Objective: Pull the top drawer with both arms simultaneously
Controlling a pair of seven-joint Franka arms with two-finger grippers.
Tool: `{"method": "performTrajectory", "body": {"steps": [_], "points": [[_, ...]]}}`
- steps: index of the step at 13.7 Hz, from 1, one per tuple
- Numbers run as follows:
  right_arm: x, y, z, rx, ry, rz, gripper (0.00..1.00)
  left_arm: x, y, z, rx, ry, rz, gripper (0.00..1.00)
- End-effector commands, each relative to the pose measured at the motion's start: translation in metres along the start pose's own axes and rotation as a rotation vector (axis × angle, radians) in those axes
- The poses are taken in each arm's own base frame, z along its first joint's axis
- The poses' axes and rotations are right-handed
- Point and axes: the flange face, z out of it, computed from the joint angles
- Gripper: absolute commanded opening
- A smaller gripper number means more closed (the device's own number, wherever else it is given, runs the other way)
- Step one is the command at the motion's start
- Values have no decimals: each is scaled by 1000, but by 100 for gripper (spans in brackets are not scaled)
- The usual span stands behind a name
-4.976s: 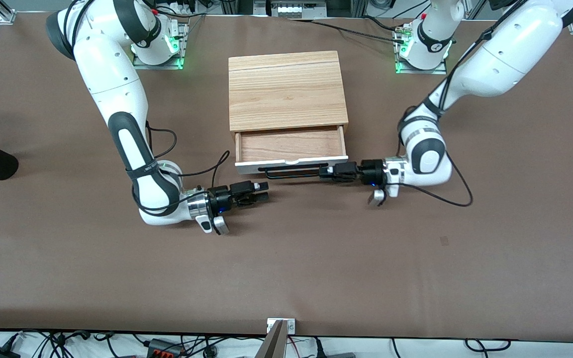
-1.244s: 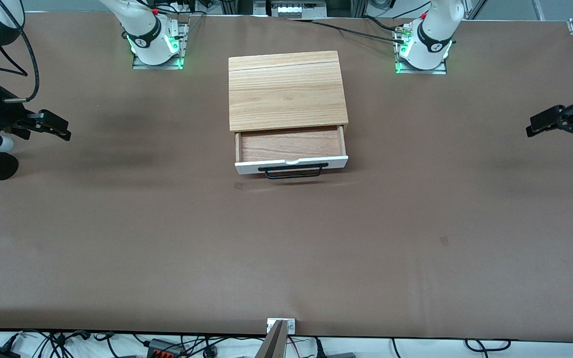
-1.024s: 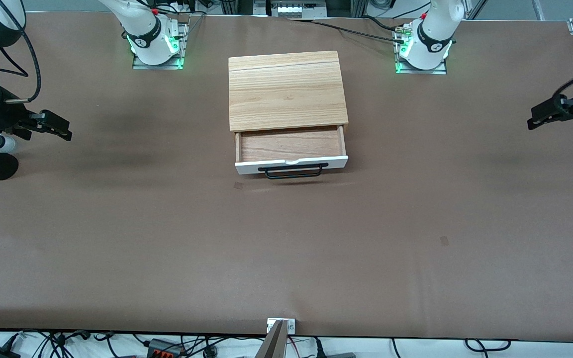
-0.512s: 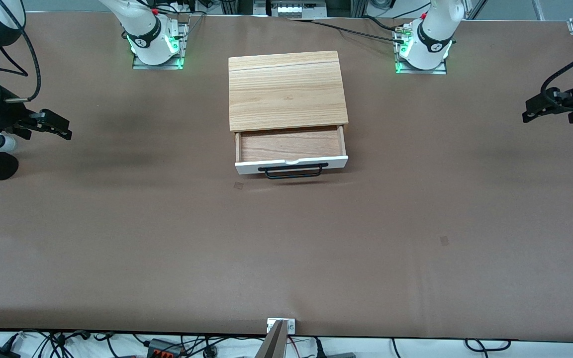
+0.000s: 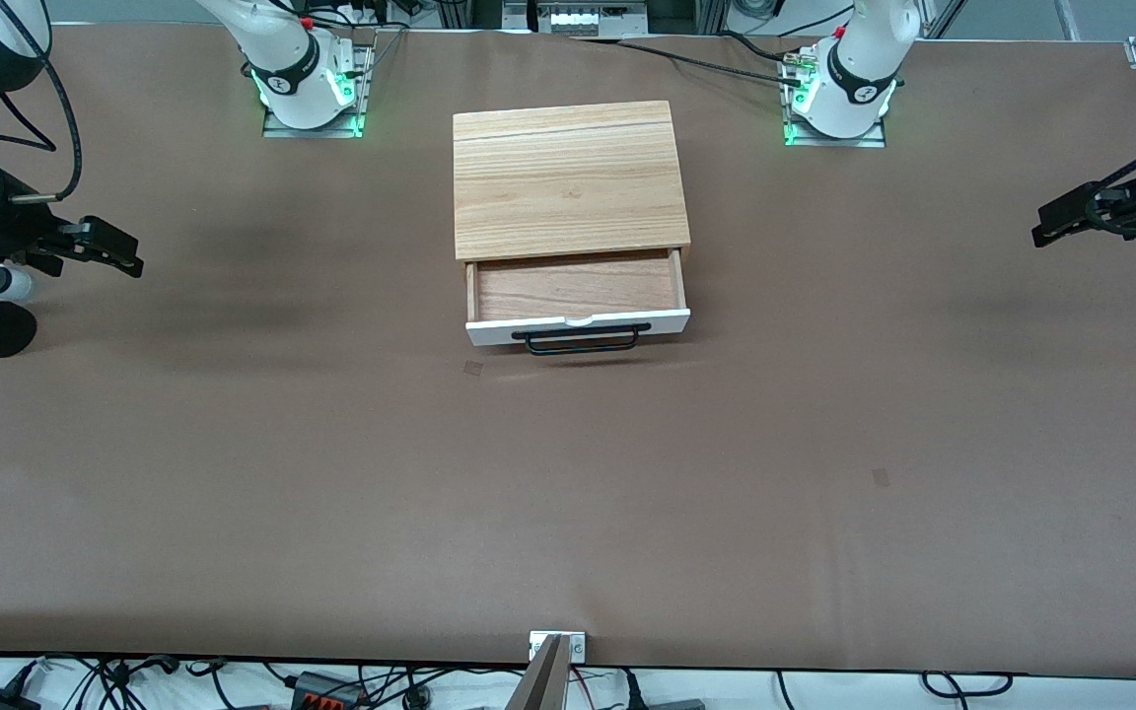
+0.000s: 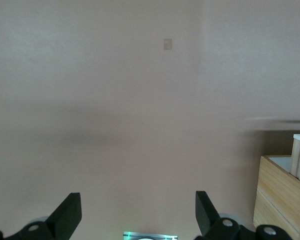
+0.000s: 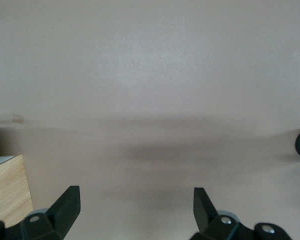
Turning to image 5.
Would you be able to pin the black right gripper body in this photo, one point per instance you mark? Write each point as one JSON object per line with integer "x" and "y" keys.
{"x": 8, "y": 219}

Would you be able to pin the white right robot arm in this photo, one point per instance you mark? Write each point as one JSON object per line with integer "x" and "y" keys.
{"x": 282, "y": 59}

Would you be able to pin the wooden drawer cabinet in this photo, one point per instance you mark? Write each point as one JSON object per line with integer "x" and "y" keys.
{"x": 568, "y": 177}

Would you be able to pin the black power adapter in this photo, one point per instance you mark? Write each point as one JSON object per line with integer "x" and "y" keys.
{"x": 1, "y": 702}

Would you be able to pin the red and black power strip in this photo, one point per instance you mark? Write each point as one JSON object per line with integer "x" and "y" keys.
{"x": 326, "y": 695}

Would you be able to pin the brown table mat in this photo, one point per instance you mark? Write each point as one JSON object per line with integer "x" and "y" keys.
{"x": 568, "y": 493}

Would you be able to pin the grey power strip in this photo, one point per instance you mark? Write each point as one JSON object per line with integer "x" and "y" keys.
{"x": 588, "y": 18}

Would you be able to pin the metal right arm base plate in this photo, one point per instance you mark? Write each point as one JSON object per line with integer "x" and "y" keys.
{"x": 317, "y": 131}

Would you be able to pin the grey slanted post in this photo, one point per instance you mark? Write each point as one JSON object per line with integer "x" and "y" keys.
{"x": 540, "y": 685}

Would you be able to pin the silver table edge bracket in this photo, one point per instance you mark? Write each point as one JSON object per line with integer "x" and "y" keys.
{"x": 578, "y": 647}

